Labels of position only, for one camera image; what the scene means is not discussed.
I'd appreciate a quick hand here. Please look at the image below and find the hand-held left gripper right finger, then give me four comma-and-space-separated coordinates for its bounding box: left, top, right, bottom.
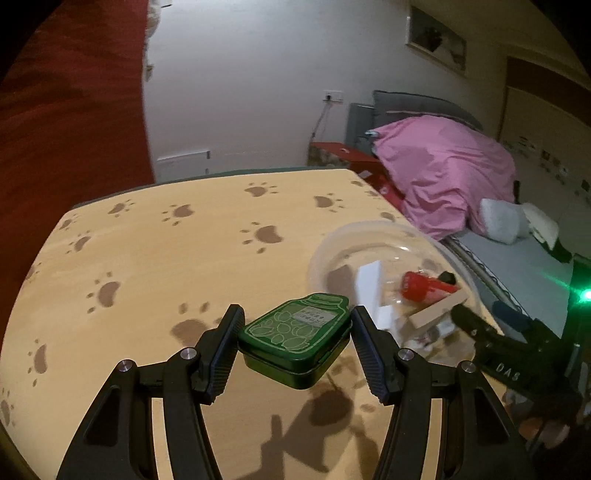
351, 306, 529, 480

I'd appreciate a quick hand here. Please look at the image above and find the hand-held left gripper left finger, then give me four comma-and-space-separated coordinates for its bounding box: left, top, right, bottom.
55, 304, 245, 480

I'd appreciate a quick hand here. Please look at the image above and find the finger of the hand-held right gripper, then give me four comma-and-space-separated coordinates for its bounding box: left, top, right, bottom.
450, 305, 532, 365
492, 300, 555, 341

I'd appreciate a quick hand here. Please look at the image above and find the white charger plug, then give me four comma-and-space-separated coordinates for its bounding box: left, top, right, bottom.
375, 302, 399, 334

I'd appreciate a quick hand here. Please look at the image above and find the long light wooden block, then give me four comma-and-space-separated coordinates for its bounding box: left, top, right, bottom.
409, 291, 467, 329

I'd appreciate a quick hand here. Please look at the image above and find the green tin with key ring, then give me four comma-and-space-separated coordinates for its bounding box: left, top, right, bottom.
238, 293, 354, 389

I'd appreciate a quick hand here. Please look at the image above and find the white rectangular box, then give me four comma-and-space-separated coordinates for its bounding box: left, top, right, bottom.
355, 261, 385, 309

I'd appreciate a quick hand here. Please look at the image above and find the red candy bottle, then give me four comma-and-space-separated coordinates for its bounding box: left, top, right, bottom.
399, 271, 460, 303

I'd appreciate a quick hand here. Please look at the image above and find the clear plastic bowl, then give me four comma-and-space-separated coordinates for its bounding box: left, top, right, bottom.
308, 220, 481, 365

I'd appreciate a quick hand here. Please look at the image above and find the person's right hand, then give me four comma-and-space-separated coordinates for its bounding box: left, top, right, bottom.
503, 390, 578, 446

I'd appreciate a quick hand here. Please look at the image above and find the grey bed mattress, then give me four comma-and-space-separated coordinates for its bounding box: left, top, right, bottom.
450, 228, 578, 324

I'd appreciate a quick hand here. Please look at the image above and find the small black cloth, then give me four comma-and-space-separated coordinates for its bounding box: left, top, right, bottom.
549, 237, 573, 264

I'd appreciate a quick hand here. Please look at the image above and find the white folded cloth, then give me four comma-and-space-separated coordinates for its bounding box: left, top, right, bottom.
522, 203, 561, 243

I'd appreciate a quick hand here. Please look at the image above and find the pink duvet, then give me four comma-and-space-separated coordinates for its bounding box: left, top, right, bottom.
367, 115, 517, 241

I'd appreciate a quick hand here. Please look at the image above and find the beige wardrobe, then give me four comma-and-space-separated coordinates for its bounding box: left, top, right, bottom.
496, 55, 591, 208

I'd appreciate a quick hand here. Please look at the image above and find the red bedside cabinet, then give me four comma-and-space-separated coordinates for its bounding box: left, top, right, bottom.
308, 142, 407, 206

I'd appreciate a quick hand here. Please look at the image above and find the grey bed headboard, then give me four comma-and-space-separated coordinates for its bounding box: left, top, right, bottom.
346, 90, 483, 148

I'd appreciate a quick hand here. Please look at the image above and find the red quilted blanket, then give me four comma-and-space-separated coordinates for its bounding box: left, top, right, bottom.
0, 0, 155, 305

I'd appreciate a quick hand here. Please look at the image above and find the metal bed rail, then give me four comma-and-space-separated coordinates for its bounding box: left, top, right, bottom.
445, 237, 522, 305

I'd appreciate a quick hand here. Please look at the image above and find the black power cable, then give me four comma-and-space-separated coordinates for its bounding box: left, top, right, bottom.
311, 99, 331, 144

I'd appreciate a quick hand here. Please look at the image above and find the framed wall picture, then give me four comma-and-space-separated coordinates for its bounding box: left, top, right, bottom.
406, 4, 467, 72

